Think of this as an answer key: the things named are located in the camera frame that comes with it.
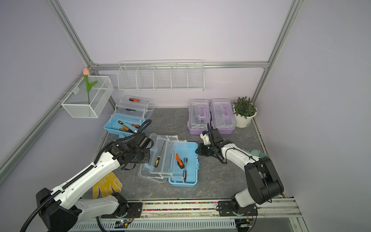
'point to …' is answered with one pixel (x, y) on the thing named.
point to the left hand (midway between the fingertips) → (145, 158)
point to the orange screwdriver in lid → (133, 99)
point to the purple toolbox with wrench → (221, 116)
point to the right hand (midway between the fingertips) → (196, 150)
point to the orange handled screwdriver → (134, 125)
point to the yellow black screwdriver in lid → (158, 160)
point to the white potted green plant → (243, 110)
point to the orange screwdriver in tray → (178, 160)
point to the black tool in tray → (130, 109)
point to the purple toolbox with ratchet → (199, 116)
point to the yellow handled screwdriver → (124, 127)
